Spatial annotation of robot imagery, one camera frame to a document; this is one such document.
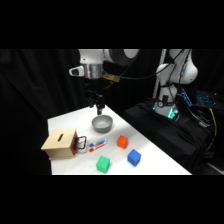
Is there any yellow cable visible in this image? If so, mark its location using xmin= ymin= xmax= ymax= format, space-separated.
xmin=209 ymin=109 xmax=218 ymax=138

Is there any black curtain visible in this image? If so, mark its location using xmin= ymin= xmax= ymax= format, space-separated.
xmin=0 ymin=49 xmax=224 ymax=175

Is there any red marker pen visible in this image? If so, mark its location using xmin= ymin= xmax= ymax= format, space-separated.
xmin=88 ymin=142 xmax=108 ymax=153

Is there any small green light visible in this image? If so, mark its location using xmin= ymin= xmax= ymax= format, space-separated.
xmin=168 ymin=108 xmax=178 ymax=119

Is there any green cube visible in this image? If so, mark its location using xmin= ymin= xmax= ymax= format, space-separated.
xmin=95 ymin=155 xmax=112 ymax=175

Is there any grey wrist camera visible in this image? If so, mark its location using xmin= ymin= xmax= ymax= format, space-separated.
xmin=68 ymin=65 xmax=85 ymax=78

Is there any black robot stand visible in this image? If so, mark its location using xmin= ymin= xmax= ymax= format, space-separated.
xmin=123 ymin=98 xmax=224 ymax=175

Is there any orange cube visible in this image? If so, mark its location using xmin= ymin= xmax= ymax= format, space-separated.
xmin=116 ymin=134 xmax=130 ymax=150

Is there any blue marker pen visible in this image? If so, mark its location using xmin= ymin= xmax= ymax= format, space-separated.
xmin=88 ymin=138 xmax=108 ymax=148

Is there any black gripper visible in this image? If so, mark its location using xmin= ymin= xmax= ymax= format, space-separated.
xmin=86 ymin=88 xmax=106 ymax=116

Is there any blue cube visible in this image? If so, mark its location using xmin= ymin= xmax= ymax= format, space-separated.
xmin=126 ymin=148 xmax=143 ymax=167

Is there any grey metal bowl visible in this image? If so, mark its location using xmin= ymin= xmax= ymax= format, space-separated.
xmin=91 ymin=114 xmax=115 ymax=134

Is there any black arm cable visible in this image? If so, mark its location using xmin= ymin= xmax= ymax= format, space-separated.
xmin=101 ymin=49 xmax=194 ymax=88

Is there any blue backlit keyboard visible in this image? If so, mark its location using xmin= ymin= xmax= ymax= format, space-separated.
xmin=195 ymin=90 xmax=219 ymax=108

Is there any wooden box with slot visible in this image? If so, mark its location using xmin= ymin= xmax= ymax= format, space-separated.
xmin=40 ymin=128 xmax=79 ymax=161

